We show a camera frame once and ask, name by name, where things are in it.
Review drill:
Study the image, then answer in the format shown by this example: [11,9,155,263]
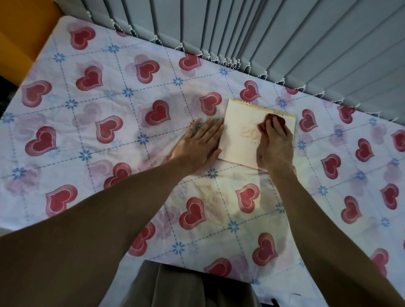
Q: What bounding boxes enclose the person's left hand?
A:
[170,118,225,174]

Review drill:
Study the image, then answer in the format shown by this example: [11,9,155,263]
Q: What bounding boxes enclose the person's right hand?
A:
[256,116,295,174]

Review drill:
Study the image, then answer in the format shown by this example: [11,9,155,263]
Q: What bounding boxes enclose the red cleaning cloth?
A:
[258,113,287,134]

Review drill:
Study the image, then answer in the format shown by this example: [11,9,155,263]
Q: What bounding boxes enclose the white spiral desk calendar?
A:
[218,98,297,171]

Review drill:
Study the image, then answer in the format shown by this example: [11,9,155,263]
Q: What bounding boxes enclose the person's right forearm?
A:
[268,167,405,307]

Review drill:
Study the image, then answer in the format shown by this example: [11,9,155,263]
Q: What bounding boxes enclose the person's left forearm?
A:
[0,158,192,307]

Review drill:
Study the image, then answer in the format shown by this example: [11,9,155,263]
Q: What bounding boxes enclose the white heart-print tablecloth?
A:
[0,14,405,307]

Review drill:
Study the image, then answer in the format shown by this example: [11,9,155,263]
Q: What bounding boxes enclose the grey vertical window blinds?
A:
[53,0,405,126]

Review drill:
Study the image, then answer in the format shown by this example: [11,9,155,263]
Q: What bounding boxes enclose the yellow furniture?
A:
[0,0,64,86]

